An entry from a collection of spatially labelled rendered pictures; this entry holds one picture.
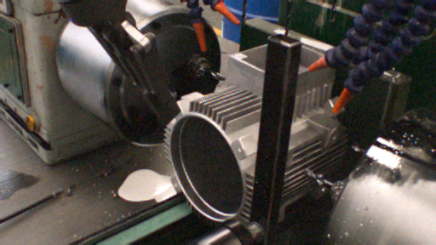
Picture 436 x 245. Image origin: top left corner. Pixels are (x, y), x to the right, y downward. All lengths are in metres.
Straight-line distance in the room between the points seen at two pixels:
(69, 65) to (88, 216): 0.28
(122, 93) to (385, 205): 0.48
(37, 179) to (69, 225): 0.16
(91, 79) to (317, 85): 0.36
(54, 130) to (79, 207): 0.18
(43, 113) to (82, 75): 0.21
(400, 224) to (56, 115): 0.74
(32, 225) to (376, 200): 0.64
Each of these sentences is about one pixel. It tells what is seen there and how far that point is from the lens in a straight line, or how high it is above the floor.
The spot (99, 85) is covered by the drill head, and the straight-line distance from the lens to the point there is 0.85.
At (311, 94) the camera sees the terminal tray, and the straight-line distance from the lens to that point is 0.74.
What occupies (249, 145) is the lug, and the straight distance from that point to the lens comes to 0.65.
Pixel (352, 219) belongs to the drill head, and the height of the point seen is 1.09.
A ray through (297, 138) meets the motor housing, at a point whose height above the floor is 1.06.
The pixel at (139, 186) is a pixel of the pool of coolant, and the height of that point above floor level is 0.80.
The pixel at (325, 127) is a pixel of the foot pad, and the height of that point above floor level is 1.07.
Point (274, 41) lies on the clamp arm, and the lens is 0.51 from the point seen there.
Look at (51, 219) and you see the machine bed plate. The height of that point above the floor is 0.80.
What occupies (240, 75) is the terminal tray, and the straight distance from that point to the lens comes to 0.73.
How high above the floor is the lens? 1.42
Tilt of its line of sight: 29 degrees down
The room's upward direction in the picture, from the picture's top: 3 degrees clockwise
